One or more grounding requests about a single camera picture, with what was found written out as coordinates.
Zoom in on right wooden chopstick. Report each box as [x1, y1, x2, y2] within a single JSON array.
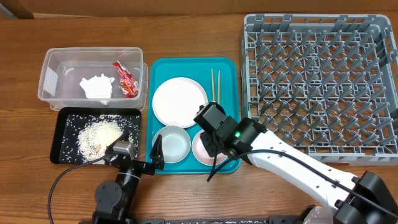
[[217, 71, 221, 104]]

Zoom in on grey small bowl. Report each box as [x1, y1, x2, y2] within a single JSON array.
[[152, 126, 191, 164]]

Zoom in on black plastic tray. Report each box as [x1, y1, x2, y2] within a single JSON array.
[[50, 108, 141, 164]]

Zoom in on white napkin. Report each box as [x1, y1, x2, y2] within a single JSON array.
[[80, 73, 115, 105]]

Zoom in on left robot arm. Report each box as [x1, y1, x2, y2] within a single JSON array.
[[91, 131, 165, 223]]

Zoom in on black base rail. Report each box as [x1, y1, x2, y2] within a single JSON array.
[[77, 215, 312, 224]]

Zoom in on clear plastic storage bin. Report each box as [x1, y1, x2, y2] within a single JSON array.
[[37, 47, 148, 111]]

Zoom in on white round plate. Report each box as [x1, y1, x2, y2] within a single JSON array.
[[152, 77, 208, 128]]

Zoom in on red sauce packet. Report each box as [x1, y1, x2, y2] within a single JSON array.
[[113, 61, 139, 98]]

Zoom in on left wooden chopstick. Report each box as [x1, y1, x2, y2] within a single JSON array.
[[211, 68, 215, 101]]

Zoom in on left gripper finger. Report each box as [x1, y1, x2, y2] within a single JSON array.
[[149, 134, 165, 170], [106, 130, 128, 152]]

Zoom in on teal serving tray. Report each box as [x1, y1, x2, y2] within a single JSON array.
[[146, 57, 240, 174]]

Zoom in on grey dishwasher rack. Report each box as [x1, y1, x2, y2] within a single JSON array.
[[240, 14, 397, 166]]

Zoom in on pink bowl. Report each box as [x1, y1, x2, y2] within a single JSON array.
[[192, 130, 214, 166]]

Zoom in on wooden chopstick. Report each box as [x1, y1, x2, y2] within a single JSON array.
[[217, 71, 221, 104], [211, 68, 215, 101]]

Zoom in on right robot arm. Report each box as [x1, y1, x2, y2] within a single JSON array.
[[194, 101, 397, 223]]

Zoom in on cooked rice pile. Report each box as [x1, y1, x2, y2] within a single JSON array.
[[59, 114, 141, 164]]

